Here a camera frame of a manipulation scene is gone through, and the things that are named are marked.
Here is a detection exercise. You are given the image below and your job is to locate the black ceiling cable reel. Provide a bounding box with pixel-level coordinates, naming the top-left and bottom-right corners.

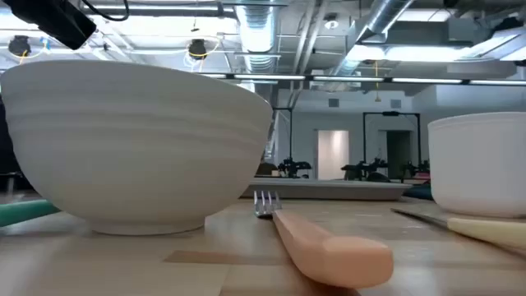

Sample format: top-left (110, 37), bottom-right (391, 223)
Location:
top-left (187, 39), bottom-right (208, 61)
top-left (7, 35), bottom-right (32, 58)

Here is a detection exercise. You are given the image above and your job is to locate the white ribbed ceramic bowl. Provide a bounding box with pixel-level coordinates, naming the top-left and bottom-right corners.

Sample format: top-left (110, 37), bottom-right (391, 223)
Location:
top-left (0, 59), bottom-right (274, 236)

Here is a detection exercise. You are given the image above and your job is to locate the knife with yellow handle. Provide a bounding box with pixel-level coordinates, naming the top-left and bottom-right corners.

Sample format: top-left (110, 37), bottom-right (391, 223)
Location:
top-left (390, 206), bottom-right (526, 259)

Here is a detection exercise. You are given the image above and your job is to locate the spoon with teal handle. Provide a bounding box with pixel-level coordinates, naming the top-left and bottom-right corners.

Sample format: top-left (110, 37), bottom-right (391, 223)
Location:
top-left (0, 199), bottom-right (62, 228)

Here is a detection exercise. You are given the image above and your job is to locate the black background stand frame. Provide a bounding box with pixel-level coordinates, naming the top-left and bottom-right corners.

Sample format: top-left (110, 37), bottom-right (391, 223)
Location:
top-left (270, 107), bottom-right (294, 165)
top-left (362, 110), bottom-right (422, 173)

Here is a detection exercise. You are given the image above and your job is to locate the fork with orange handle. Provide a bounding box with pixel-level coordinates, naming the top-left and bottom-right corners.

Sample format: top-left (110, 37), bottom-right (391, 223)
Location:
top-left (253, 189), bottom-right (395, 289)

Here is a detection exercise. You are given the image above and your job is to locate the long ceiling light bar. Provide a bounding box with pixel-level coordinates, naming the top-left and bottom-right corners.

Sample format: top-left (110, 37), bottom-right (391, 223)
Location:
top-left (196, 73), bottom-right (526, 86)

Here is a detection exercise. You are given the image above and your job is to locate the white ceramic mug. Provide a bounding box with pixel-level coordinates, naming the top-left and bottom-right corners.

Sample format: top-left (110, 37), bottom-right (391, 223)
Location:
top-left (427, 111), bottom-right (526, 219)

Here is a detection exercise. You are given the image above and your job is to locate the navy cloth napkin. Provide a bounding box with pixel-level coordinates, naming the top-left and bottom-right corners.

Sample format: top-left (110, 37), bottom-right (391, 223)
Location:
top-left (404, 183), bottom-right (433, 201)

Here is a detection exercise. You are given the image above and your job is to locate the silver ventilation duct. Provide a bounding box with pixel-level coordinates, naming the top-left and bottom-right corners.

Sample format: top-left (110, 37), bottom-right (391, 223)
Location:
top-left (328, 0), bottom-right (414, 79)
top-left (234, 0), bottom-right (281, 74)

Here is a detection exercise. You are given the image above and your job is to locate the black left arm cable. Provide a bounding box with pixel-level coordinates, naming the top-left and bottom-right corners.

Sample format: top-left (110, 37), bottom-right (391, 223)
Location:
top-left (80, 0), bottom-right (131, 22)

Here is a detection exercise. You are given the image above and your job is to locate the grey plastic tray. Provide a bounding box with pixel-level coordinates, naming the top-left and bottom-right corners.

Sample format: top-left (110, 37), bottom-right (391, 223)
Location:
top-left (240, 177), bottom-right (413, 201)

